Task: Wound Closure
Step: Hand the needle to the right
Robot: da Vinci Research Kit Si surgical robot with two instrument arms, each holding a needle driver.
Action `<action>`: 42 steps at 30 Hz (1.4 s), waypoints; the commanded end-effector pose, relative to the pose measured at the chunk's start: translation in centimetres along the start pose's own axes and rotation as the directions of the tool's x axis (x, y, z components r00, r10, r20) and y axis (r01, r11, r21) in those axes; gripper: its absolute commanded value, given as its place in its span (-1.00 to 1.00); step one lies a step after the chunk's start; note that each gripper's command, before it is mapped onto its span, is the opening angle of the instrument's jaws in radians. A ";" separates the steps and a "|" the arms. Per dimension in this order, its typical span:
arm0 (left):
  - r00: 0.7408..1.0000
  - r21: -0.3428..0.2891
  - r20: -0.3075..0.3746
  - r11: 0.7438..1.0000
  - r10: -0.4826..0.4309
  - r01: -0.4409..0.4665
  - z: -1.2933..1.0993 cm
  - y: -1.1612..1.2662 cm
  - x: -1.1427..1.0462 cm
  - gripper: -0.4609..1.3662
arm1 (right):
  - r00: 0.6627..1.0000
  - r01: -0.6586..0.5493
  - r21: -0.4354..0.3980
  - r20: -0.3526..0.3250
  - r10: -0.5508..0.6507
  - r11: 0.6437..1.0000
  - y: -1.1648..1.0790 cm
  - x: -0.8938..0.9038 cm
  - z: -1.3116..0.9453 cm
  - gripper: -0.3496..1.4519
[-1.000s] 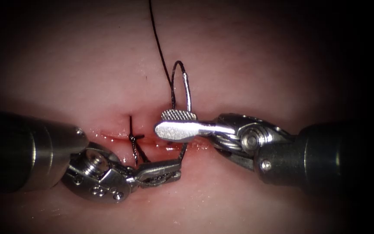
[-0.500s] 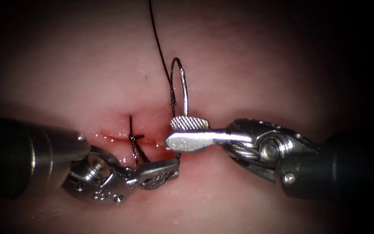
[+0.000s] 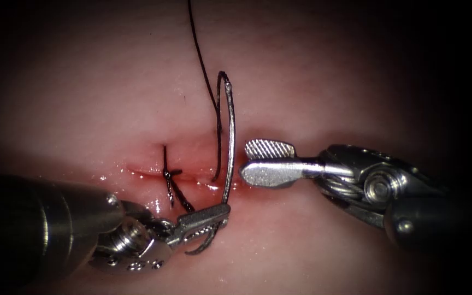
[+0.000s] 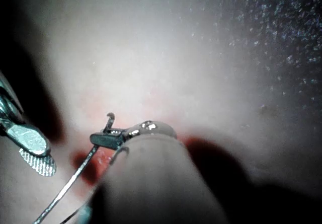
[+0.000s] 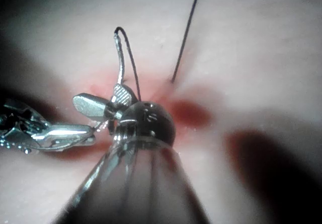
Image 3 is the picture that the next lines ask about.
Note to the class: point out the left arm needle driver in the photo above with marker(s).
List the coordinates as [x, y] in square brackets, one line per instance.
[137, 250]

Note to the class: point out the right arm needle driver jaw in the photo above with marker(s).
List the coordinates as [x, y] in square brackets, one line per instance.
[268, 149]
[273, 172]

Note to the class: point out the right arm needle driver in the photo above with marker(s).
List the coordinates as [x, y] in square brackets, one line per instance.
[367, 180]

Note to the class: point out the left arm needle driver jaw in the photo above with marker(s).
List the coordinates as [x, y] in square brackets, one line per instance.
[203, 217]
[205, 231]

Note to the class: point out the curved steel needle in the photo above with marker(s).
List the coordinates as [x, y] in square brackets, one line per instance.
[232, 143]

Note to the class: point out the black thread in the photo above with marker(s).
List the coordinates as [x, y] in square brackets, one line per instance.
[203, 65]

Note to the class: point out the dark left arm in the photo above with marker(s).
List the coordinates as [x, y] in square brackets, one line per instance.
[55, 221]

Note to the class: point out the dark right arm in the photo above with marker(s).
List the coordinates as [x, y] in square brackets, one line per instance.
[432, 221]

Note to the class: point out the black stitching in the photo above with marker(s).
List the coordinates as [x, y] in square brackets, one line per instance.
[166, 174]

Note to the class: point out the tissue pad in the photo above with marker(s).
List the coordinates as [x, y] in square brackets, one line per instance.
[301, 82]

